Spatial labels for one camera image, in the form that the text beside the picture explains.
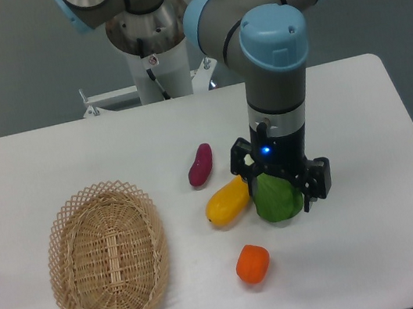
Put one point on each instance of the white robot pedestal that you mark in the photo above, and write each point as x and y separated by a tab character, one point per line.
155	50

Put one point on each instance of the green toy vegetable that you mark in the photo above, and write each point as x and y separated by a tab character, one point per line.
277	199

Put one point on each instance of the purple toy sweet potato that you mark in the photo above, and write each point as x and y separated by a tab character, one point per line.
201	168

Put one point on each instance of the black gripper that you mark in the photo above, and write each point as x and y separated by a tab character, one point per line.
282	157

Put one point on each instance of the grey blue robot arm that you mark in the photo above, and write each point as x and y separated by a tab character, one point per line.
264	41

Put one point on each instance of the woven wicker basket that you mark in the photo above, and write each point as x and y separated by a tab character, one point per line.
108	250

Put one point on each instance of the yellow toy mango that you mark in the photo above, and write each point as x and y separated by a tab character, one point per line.
228	202

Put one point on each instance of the orange toy fruit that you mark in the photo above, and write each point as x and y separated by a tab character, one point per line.
252	264

